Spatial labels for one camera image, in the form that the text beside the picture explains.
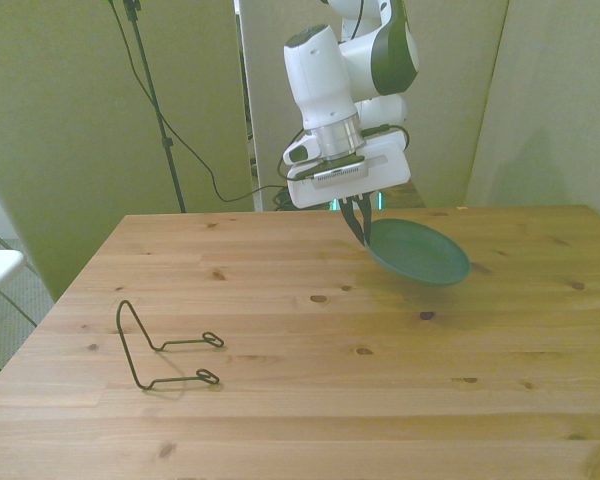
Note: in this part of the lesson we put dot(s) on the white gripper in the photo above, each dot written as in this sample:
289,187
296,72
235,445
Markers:
387,165

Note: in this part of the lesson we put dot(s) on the teal round plate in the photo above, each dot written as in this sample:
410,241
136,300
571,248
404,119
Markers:
420,250

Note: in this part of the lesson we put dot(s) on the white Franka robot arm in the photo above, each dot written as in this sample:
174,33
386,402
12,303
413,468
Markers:
320,75

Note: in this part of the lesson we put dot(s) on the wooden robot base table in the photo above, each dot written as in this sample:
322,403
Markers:
410,195

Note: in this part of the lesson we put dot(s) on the black tripod pole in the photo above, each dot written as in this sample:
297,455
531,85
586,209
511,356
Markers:
171,165

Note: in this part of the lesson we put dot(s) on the wrist camera with black bracket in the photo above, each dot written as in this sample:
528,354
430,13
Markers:
340,177

